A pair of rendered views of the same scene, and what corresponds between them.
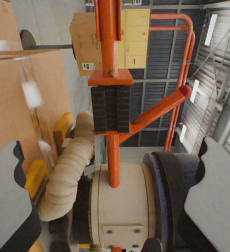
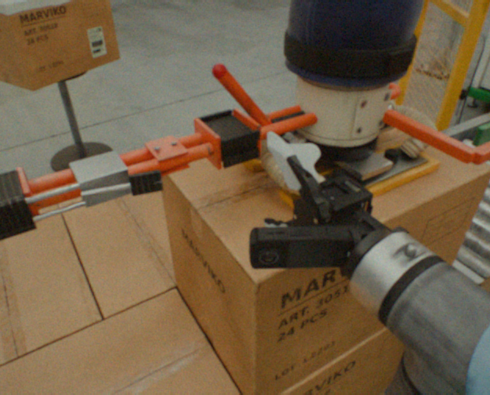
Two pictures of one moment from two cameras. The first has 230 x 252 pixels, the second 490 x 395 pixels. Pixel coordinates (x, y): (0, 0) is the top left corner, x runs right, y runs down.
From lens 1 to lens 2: 0.47 m
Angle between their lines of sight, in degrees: 37
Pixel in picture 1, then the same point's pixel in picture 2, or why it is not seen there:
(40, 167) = (285, 193)
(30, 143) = (265, 200)
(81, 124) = not seen: hidden behind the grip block
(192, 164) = (302, 26)
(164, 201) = (335, 79)
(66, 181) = not seen: hidden behind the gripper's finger
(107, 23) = (179, 163)
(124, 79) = (216, 144)
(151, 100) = not seen: outside the picture
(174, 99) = (227, 83)
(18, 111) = (240, 211)
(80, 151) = (274, 166)
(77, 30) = (30, 73)
